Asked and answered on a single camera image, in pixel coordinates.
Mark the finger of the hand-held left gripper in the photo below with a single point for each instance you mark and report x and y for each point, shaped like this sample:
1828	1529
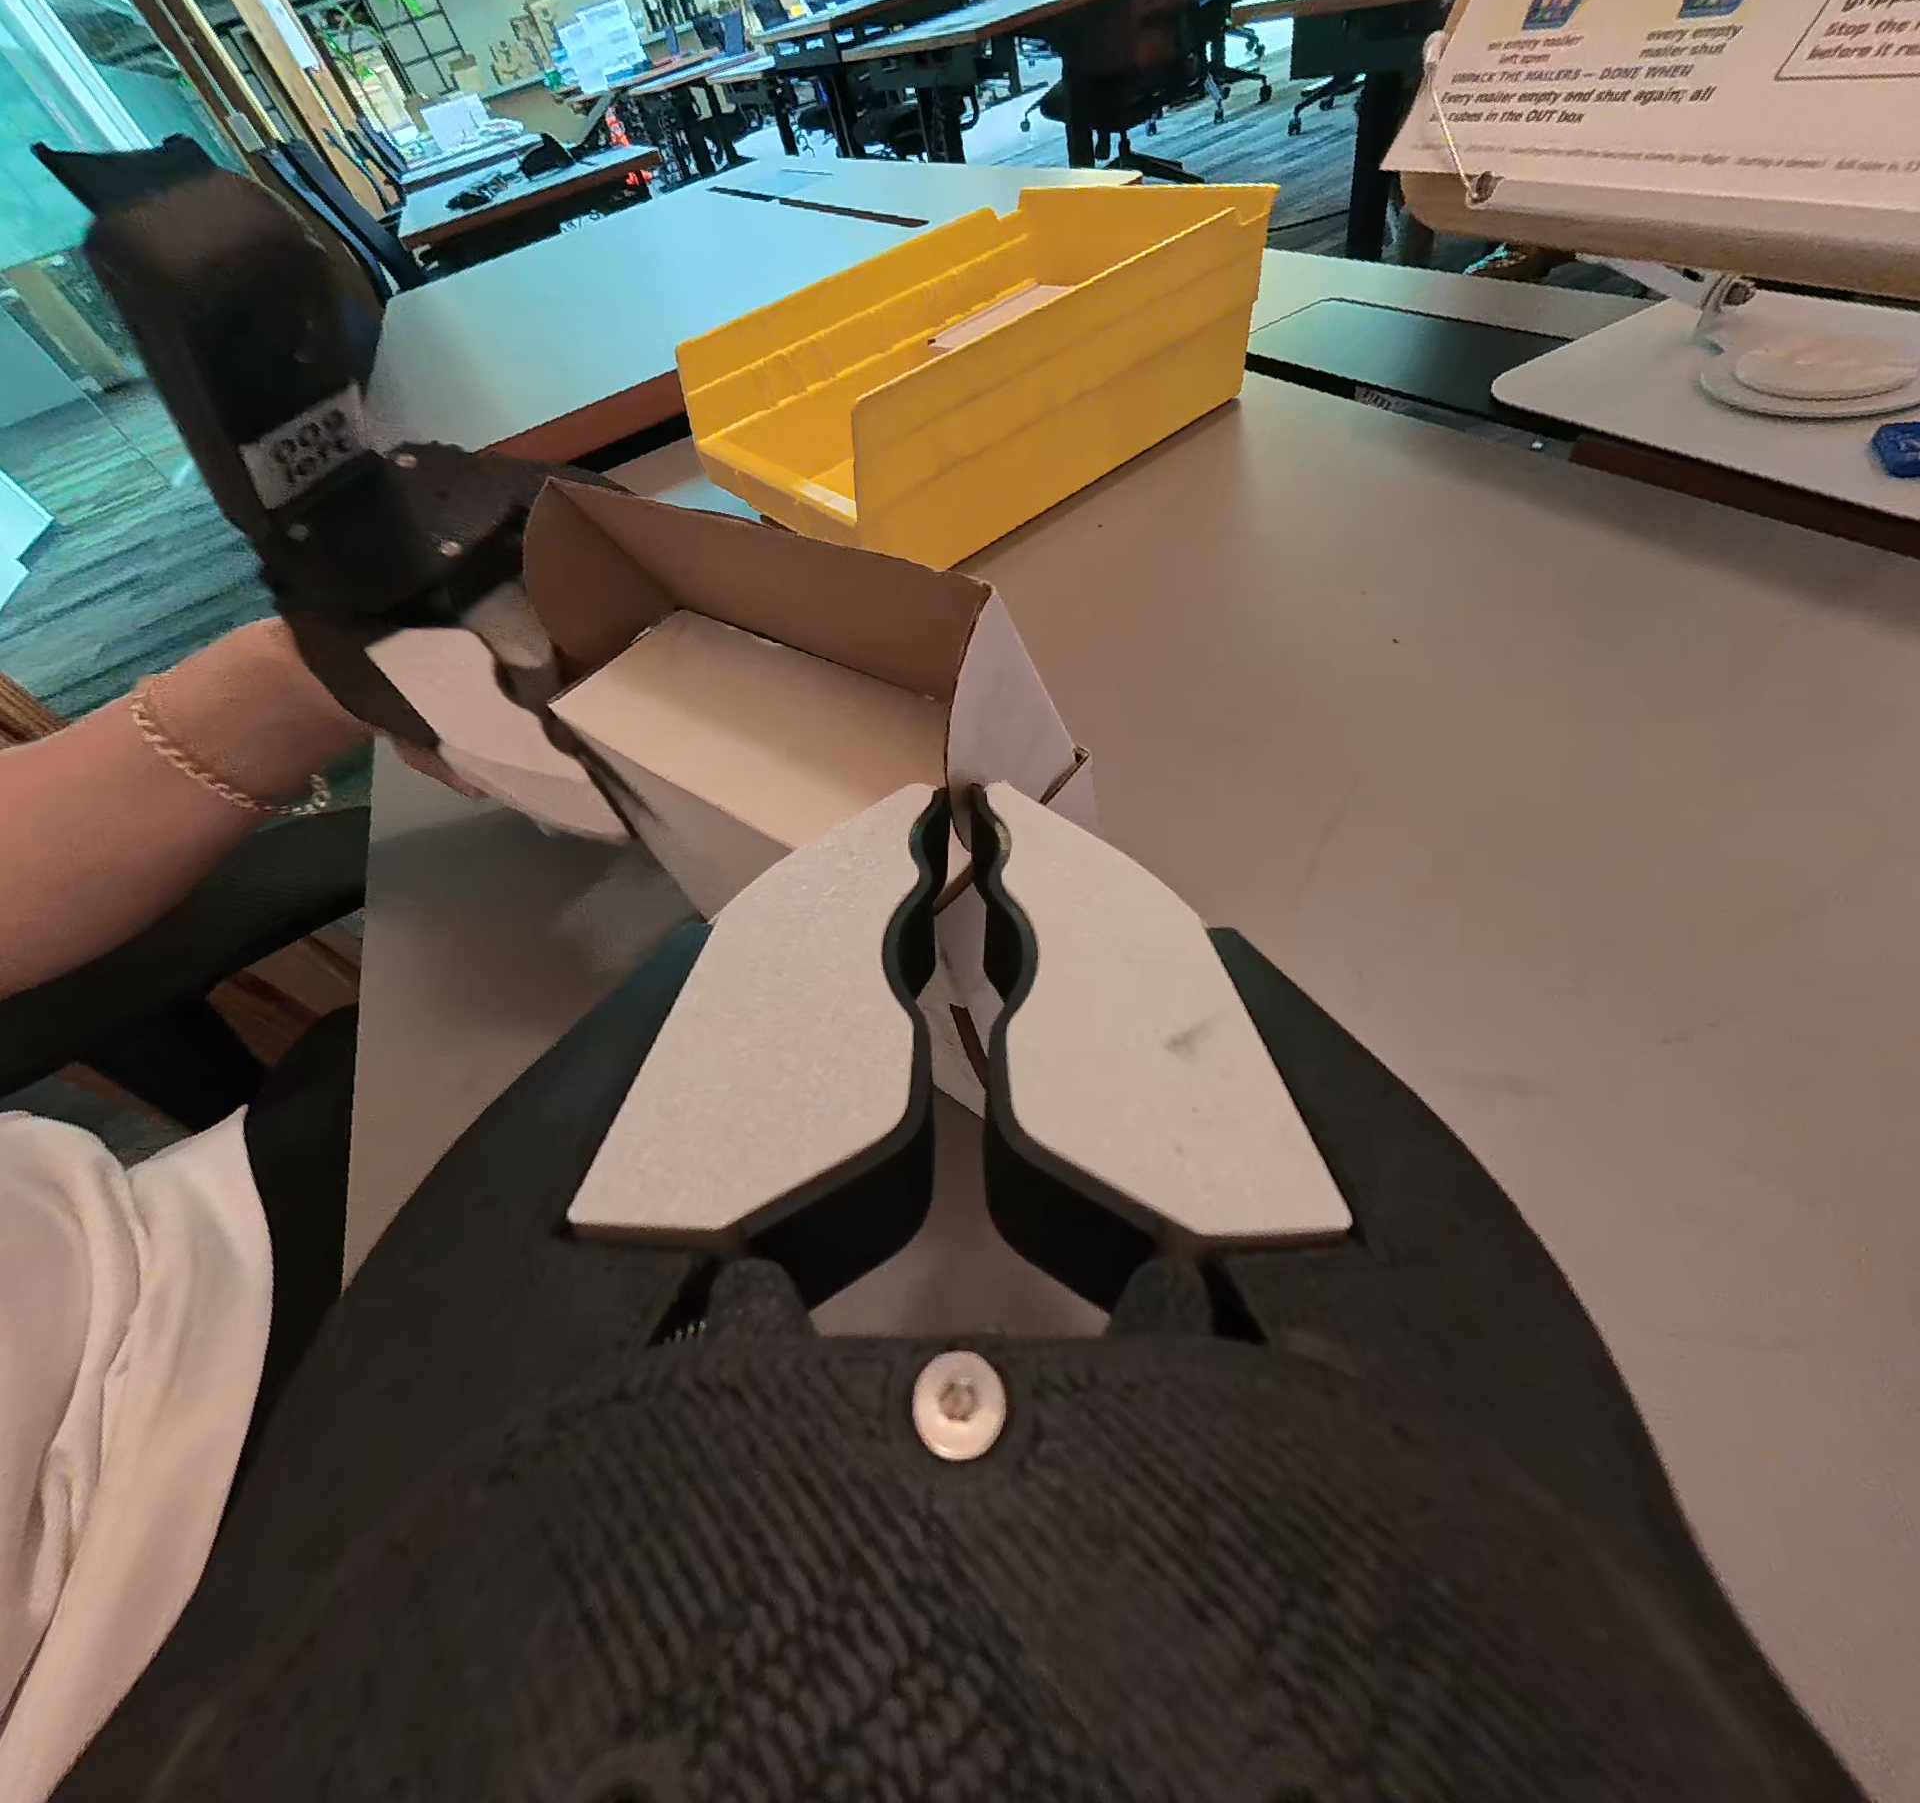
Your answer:
466	724
529	649

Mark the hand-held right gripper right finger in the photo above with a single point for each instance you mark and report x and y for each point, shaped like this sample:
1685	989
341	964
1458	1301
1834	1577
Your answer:
1171	1082

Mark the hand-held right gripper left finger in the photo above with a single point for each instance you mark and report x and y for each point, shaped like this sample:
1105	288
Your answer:
751	1069

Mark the white cardboard mailer box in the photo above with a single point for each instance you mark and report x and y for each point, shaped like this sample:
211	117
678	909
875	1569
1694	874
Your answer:
751	739
1004	314

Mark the yellow plastic bin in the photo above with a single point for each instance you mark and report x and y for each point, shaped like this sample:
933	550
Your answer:
1051	393

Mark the person's left forearm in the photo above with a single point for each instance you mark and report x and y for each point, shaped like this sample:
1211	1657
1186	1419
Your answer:
91	845

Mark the person's left hand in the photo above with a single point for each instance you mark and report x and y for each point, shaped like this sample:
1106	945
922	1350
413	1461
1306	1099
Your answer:
286	693

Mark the person's white shirt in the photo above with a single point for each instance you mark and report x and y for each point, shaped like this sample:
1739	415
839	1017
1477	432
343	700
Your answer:
105	1384

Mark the row of wooden office desks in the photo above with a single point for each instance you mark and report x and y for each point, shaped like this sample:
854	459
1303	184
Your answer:
961	26

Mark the white round disc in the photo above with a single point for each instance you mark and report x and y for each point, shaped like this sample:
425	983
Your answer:
1814	371

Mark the blue plastic clip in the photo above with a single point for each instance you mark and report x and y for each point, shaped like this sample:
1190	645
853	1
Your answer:
1898	445

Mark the printed instruction sheet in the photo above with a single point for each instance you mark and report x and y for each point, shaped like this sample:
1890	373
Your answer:
1651	35

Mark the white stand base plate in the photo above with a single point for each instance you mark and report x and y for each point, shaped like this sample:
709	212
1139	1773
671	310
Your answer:
1619	393

